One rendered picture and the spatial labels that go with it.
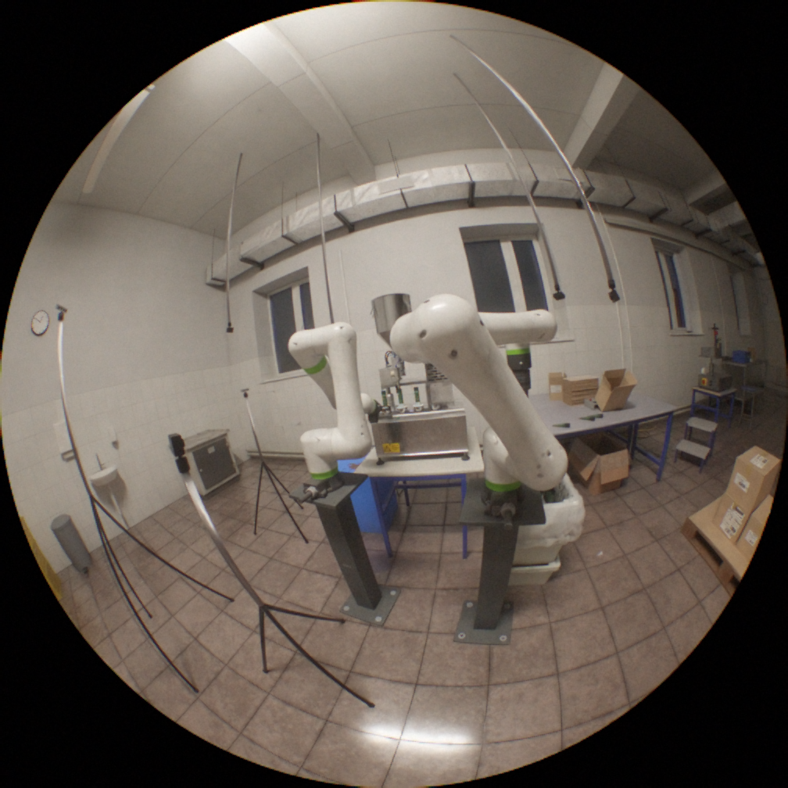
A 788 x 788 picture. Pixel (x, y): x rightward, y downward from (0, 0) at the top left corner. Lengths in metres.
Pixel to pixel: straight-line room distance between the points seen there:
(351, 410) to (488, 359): 0.59
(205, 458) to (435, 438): 3.05
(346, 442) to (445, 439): 0.73
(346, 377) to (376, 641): 1.39
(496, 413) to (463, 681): 1.29
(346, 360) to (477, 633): 1.49
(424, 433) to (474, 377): 1.08
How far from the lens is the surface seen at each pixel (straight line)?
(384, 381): 1.69
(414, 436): 1.47
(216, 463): 3.77
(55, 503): 3.99
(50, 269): 4.41
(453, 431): 1.44
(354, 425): 0.88
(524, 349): 0.88
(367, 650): 1.54
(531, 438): 0.50
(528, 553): 1.44
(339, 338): 0.88
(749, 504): 2.19
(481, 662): 1.47
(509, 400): 0.44
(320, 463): 0.97
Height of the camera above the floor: 1.40
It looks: 9 degrees down
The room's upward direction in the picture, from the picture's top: 9 degrees counter-clockwise
